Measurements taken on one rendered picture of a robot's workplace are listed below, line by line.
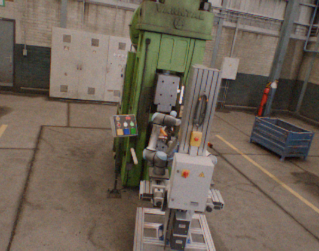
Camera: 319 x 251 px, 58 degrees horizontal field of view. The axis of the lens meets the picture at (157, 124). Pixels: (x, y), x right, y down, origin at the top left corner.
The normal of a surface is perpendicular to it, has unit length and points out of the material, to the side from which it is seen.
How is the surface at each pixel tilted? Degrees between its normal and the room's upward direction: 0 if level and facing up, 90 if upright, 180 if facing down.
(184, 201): 89
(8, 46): 90
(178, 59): 90
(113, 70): 90
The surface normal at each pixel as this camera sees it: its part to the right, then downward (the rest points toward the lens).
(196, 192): 0.03, 0.29
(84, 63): 0.31, 0.32
